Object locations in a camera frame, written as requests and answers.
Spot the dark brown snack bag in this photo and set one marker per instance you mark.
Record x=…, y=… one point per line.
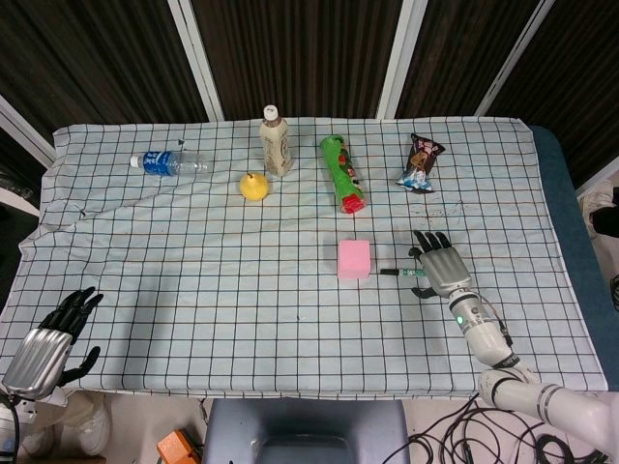
x=420, y=162

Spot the white black sneaker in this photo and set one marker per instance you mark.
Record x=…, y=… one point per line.
x=599, y=205

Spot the green chips can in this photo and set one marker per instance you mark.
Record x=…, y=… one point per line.
x=343, y=176

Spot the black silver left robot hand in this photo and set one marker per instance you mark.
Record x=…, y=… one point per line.
x=36, y=355

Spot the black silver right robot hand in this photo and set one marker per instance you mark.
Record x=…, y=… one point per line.
x=445, y=270

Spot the white grid-pattern tablecloth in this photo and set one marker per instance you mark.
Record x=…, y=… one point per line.
x=217, y=290

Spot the clear blue-label water bottle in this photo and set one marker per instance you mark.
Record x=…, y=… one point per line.
x=167, y=163

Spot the beige milk tea bottle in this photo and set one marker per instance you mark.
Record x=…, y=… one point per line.
x=275, y=145

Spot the white shoes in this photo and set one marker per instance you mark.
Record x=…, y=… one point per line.
x=89, y=420

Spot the pink foam cube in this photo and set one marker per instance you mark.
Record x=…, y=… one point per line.
x=354, y=258

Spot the yellow pear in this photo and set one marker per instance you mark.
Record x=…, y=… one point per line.
x=254, y=187

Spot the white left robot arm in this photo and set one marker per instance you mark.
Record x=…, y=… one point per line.
x=9, y=420

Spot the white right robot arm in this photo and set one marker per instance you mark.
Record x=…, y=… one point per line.
x=488, y=338

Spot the white partition frame post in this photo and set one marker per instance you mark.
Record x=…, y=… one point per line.
x=401, y=58
x=24, y=128
x=196, y=58
x=515, y=58

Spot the orange device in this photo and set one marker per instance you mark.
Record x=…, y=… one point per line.
x=176, y=447

